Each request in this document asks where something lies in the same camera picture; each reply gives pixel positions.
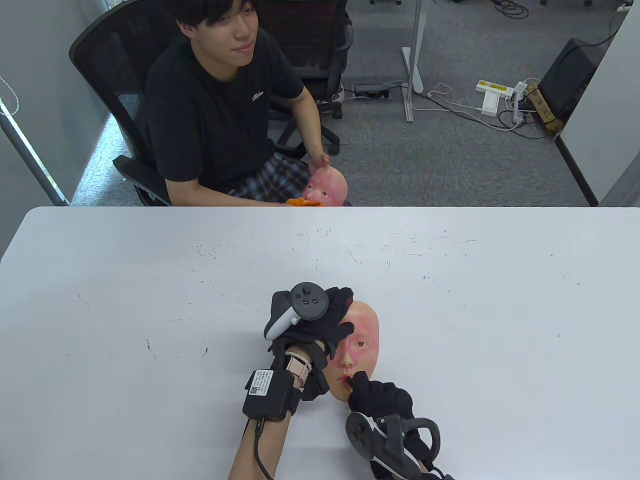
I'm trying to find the person's left forearm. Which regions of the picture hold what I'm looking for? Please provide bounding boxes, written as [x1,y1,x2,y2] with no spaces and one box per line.
[227,345,313,480]

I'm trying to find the white partition panel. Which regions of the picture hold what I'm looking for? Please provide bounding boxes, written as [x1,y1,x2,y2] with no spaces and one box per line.
[554,0,640,207]

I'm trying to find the pink stained mannequin face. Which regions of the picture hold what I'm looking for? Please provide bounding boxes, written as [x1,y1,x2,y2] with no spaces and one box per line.
[301,167,348,207]

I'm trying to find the white desk leg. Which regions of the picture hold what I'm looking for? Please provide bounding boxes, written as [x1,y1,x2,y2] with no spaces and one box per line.
[401,0,430,123]

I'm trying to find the plain white power strip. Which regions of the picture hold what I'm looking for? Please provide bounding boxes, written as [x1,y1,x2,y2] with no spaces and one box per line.
[511,81,529,124]

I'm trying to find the person's left hand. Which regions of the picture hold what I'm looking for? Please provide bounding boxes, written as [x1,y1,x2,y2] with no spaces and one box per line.
[266,286,356,361]

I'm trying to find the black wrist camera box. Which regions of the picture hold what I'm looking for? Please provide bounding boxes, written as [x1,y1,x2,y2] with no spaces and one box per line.
[242,368,303,420]

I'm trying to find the black computer tower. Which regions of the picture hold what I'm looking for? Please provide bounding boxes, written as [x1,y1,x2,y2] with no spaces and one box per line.
[537,38,604,126]

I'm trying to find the black coiled floor cable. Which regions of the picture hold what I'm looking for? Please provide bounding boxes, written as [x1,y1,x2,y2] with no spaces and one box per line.
[491,0,530,20]

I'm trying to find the pink wrist watch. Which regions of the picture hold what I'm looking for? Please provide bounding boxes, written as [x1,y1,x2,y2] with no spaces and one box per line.
[285,351,313,386]

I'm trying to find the white hanging cord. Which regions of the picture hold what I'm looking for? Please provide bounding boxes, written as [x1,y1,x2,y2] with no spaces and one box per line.
[0,75,21,117]

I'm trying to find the person's right hand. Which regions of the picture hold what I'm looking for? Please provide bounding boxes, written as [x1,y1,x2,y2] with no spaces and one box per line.
[346,370,442,480]

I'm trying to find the grey metal post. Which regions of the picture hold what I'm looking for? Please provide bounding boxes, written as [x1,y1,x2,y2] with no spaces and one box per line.
[0,114,71,207]

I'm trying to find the hand tracking controller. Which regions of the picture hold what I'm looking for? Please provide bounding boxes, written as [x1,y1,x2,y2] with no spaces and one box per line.
[345,411,442,480]
[264,282,330,341]

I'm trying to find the black tower cable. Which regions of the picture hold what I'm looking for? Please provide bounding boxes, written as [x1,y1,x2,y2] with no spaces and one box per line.
[580,7,631,48]

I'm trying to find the black floor power box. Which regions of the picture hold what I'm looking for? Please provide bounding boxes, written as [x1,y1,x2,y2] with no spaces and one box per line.
[353,83,392,99]

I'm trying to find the brown cardboard box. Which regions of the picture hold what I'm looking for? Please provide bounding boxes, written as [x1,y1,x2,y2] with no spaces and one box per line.
[525,85,564,139]

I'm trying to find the left hand tracking controller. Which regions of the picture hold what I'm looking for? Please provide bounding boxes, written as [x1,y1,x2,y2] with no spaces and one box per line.
[264,282,330,341]

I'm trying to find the white floor cable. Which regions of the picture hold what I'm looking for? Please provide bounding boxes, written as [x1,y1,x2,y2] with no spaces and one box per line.
[385,80,523,132]

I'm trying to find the white power strip yellow label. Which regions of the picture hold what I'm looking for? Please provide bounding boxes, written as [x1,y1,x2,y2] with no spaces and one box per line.
[475,79,514,97]

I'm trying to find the black camera cable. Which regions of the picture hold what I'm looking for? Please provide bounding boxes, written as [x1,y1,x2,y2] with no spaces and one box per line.
[253,417,279,480]

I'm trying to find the beige mannequin face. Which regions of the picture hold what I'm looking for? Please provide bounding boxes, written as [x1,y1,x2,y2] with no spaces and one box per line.
[327,300,381,402]

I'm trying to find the right hand tracking controller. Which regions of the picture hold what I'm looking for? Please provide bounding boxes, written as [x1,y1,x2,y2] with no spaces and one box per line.
[345,411,442,480]

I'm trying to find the black mesh office chair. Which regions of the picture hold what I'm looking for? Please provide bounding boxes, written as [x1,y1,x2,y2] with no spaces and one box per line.
[69,0,176,207]

